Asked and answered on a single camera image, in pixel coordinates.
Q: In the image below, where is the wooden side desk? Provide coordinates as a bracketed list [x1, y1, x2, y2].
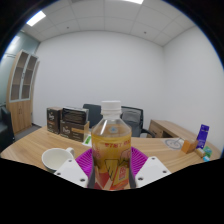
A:
[146, 119, 201, 143]

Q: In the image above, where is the black mesh office chair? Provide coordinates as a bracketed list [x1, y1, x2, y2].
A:
[120, 105, 156, 138]

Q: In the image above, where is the large square ceiling light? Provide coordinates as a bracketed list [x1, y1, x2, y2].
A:
[123, 0, 145, 5]

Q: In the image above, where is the small square ceiling light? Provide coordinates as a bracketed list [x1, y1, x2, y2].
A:
[25, 10, 47, 28]

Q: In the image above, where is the tall dark brown box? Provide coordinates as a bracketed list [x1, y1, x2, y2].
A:
[46, 106, 64, 135]

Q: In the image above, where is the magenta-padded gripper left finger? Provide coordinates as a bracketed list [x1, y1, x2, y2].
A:
[53, 148, 96, 189]

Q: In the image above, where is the white and green leaflet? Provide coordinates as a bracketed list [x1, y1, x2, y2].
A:
[83, 134, 94, 147]

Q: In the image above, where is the wooden shelf cabinet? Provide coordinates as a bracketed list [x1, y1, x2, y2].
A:
[5, 49, 40, 135]

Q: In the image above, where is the green small box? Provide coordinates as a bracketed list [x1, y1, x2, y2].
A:
[202, 145, 213, 158]

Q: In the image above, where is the dark padded office chair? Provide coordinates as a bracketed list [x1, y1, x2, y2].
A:
[82, 103, 104, 129]

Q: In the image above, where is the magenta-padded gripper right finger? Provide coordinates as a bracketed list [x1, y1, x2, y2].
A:
[128, 146, 173, 189]

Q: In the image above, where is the purple standing box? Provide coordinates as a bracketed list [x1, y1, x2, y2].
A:
[195, 123, 211, 150]

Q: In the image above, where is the tan small box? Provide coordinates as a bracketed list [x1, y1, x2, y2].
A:
[194, 147, 207, 158]

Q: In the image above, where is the brown cardboard box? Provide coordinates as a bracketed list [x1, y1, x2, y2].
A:
[59, 119, 91, 143]

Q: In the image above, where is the yellow tea bottle white cap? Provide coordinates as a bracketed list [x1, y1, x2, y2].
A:
[90, 100, 133, 191]

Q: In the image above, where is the black leather sofa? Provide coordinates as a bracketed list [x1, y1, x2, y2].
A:
[0, 105, 16, 153]

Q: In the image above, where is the green and white mug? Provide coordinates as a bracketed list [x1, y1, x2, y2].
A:
[41, 146, 76, 174]

